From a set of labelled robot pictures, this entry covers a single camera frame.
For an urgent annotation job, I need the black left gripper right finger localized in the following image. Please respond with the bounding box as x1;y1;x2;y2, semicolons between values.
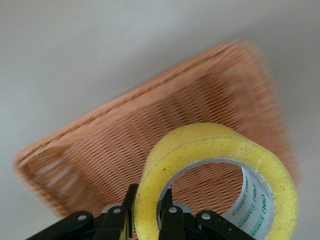
158;187;187;240

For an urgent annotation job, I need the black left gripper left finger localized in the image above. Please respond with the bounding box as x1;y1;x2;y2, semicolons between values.
93;183;139;240

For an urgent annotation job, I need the yellow packing tape roll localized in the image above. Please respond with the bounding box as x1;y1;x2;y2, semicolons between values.
133;122;300;240

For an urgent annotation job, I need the brown wicker basket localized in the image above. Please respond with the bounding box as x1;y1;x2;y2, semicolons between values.
12;41;302;222

